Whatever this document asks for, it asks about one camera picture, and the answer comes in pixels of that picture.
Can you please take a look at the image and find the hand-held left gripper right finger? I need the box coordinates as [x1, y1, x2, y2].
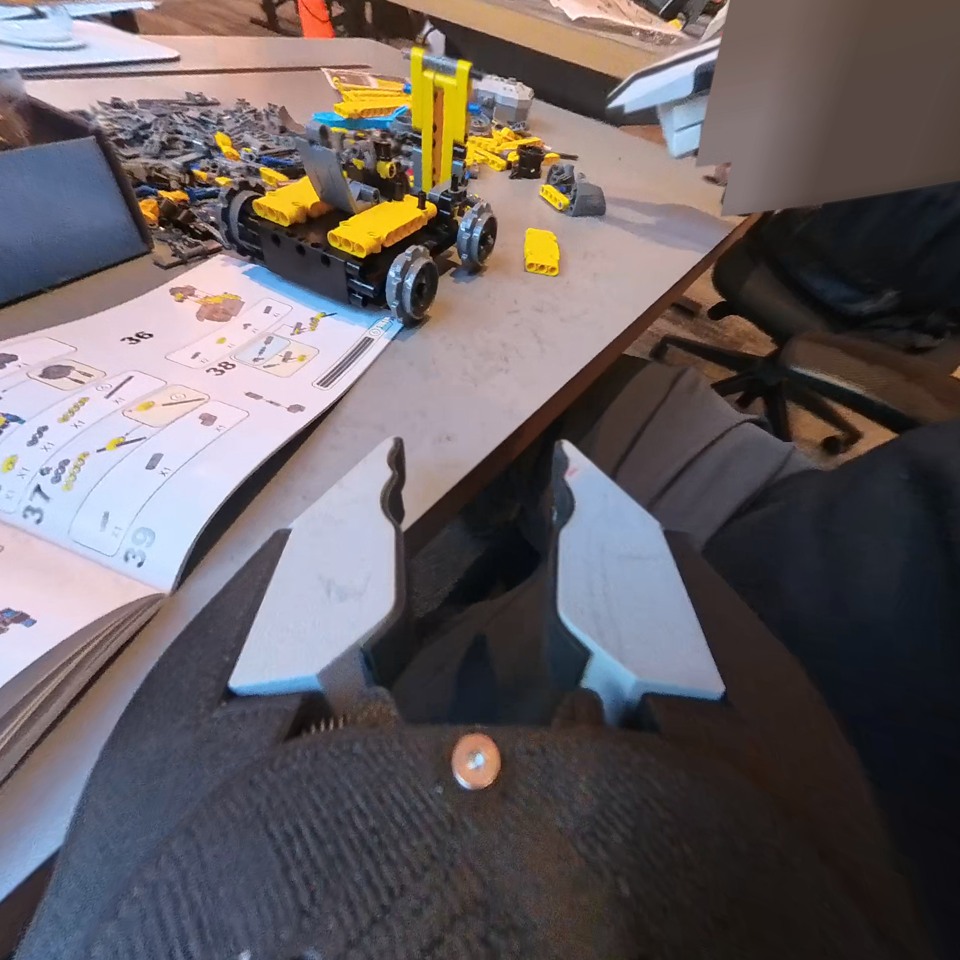
[553, 440, 727, 729]

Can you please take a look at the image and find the yellow toy vehicle model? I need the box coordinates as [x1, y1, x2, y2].
[219, 46, 501, 326]

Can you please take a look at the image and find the black chair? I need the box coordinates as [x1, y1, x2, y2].
[648, 213, 960, 456]

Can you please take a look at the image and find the grey workbench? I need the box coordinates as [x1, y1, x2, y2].
[390, 0, 723, 100]

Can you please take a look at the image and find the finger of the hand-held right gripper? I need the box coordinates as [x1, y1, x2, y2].
[604, 39, 723, 159]
[696, 0, 960, 219]

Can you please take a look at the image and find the grey desk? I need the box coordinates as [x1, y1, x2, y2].
[0, 33, 760, 901]

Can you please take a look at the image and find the white instruction booklet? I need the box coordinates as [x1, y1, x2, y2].
[0, 255, 407, 783]

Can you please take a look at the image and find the pile of small toy parts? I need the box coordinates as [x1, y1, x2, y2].
[75, 90, 320, 265]

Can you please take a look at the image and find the dark blue robot kit box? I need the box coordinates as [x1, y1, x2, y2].
[0, 97, 156, 310]

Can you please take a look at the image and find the white monitor stand base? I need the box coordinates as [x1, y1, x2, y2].
[0, 18, 182, 74]

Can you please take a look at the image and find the blue curved toy panel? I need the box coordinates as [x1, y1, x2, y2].
[311, 107, 415, 130]

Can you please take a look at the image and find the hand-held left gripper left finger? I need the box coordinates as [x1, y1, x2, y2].
[227, 437, 411, 700]

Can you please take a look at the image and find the long yellow holed toy block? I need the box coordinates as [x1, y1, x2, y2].
[522, 227, 563, 278]

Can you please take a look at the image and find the grey toy hub block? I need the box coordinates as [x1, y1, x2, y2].
[472, 73, 536, 126]

